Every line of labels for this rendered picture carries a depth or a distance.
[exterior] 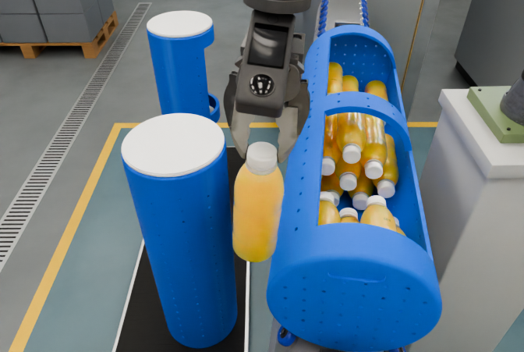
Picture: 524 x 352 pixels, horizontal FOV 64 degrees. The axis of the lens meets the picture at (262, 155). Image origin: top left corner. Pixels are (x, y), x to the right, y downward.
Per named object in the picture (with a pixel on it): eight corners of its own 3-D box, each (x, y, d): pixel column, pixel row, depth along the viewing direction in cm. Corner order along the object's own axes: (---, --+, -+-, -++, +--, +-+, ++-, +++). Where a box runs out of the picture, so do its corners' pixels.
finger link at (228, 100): (256, 126, 53) (274, 65, 47) (254, 134, 51) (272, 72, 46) (220, 116, 52) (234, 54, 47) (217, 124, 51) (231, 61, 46)
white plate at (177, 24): (164, 40, 164) (164, 44, 165) (224, 24, 177) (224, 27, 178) (136, 19, 182) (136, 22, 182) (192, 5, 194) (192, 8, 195)
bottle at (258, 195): (275, 230, 69) (288, 141, 57) (277, 267, 63) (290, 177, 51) (232, 229, 68) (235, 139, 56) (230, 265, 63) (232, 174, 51)
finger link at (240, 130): (250, 137, 59) (267, 80, 53) (244, 163, 54) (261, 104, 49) (228, 132, 59) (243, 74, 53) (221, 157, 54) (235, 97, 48)
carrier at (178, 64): (189, 201, 220) (234, 179, 233) (164, 44, 165) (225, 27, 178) (164, 172, 238) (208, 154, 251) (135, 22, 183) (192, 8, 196)
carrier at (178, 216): (242, 287, 180) (177, 281, 183) (233, 118, 125) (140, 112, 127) (231, 353, 158) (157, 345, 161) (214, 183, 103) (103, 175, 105)
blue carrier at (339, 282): (387, 105, 143) (401, 24, 125) (423, 363, 76) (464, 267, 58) (303, 101, 147) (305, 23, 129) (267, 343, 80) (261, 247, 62)
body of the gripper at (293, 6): (301, 77, 54) (315, -20, 47) (299, 112, 48) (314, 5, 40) (243, 70, 55) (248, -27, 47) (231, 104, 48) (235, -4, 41)
